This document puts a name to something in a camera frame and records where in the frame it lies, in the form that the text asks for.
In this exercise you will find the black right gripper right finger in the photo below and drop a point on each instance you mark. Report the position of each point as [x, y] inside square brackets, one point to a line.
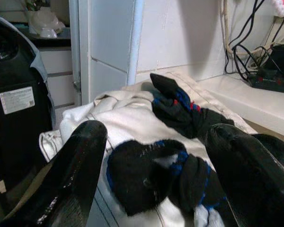
[248, 175]

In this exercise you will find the black power strip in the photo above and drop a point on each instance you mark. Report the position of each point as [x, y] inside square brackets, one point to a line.
[272, 79]

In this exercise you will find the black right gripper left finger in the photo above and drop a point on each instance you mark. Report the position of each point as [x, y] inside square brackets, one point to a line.
[68, 175]

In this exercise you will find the white plastic bag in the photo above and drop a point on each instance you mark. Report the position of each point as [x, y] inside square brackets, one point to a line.
[45, 22]

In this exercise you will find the black sock blue red stripes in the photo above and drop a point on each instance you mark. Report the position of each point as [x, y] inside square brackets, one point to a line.
[180, 106]

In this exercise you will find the white vertical pipe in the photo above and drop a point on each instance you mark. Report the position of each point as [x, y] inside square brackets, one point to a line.
[133, 40]

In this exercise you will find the black sock with blue stripes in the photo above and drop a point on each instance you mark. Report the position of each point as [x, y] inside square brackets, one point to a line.
[156, 175]

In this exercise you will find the white drawer cabinet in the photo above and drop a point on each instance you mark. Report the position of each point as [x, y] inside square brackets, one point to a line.
[58, 73]

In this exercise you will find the black appliance with white label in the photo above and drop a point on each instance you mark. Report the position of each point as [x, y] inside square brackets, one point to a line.
[14, 104]

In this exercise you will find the white cloth garment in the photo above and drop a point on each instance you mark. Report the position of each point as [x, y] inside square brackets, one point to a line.
[132, 118]

